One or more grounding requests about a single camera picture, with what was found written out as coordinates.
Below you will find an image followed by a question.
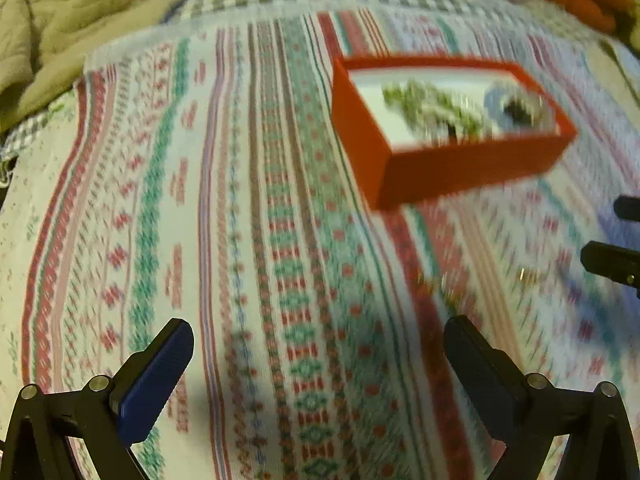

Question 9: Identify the red cardboard box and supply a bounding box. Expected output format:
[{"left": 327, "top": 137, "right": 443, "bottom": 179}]
[{"left": 332, "top": 55, "right": 579, "bottom": 211}]

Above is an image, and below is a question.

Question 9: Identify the gold chain bracelet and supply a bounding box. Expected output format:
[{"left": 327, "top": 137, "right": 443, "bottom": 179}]
[{"left": 417, "top": 272, "right": 467, "bottom": 309}]

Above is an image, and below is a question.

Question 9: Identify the dark charm bracelet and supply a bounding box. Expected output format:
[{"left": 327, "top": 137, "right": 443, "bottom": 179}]
[{"left": 499, "top": 99, "right": 537, "bottom": 127}]

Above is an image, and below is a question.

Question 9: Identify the pale blue bead bracelet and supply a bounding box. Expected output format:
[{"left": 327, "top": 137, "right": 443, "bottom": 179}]
[{"left": 481, "top": 81, "right": 557, "bottom": 133}]

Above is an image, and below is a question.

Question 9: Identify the printed patterned blanket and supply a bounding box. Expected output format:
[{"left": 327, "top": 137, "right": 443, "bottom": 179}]
[{"left": 0, "top": 10, "right": 640, "bottom": 480}]

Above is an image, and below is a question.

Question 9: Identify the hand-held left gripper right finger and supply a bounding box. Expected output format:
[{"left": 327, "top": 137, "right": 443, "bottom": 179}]
[{"left": 444, "top": 316, "right": 640, "bottom": 480}]

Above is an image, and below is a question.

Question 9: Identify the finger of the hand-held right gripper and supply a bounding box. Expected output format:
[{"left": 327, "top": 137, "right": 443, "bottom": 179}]
[
  {"left": 614, "top": 195, "right": 640, "bottom": 221},
  {"left": 580, "top": 241, "right": 640, "bottom": 289}
]

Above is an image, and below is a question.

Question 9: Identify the beige quilted blanket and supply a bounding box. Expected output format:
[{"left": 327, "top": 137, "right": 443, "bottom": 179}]
[{"left": 0, "top": 0, "right": 196, "bottom": 133}]

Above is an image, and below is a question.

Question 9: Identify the yellow-green bead bracelet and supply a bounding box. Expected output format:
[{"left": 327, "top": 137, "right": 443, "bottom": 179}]
[{"left": 381, "top": 79, "right": 495, "bottom": 138}]

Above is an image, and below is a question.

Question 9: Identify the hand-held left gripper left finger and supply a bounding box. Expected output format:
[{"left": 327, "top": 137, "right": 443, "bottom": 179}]
[{"left": 0, "top": 318, "right": 195, "bottom": 480}]

